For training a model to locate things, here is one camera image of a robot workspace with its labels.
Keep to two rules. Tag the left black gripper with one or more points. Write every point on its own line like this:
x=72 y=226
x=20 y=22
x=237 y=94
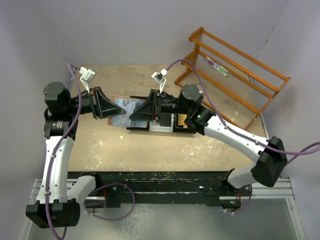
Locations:
x=100 y=105

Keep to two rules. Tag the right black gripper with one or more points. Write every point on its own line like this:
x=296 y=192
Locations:
x=151 y=109

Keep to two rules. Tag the silver credit card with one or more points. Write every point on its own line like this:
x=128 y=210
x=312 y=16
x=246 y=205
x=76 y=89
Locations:
x=127 y=104

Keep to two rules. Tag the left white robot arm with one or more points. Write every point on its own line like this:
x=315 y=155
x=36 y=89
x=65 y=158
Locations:
x=56 y=205

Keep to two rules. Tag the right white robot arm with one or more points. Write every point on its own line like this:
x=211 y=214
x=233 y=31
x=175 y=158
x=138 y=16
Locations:
x=267 y=162

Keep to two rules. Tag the black bin with silver cards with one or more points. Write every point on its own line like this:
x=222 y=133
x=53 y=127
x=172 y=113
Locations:
x=137 y=123

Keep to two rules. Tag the white bin with black cards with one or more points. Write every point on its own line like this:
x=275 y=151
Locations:
x=164 y=123

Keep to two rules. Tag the black bin with gold cards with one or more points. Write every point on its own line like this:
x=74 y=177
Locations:
x=180 y=130

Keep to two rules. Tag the gold cards pile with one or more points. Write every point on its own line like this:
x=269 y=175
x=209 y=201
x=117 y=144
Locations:
x=181 y=120

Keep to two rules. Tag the markers on rack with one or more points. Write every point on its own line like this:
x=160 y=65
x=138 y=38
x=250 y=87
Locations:
x=218 y=67

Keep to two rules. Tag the orange wooden rack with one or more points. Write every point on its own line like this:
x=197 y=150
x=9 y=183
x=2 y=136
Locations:
x=250 y=87

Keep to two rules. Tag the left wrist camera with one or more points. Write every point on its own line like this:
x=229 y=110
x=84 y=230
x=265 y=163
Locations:
x=86 y=75

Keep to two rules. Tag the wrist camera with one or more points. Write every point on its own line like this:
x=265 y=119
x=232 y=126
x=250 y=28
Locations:
x=86 y=75
x=159 y=77

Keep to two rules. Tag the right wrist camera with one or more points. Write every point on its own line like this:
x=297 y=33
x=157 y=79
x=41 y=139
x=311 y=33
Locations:
x=159 y=77

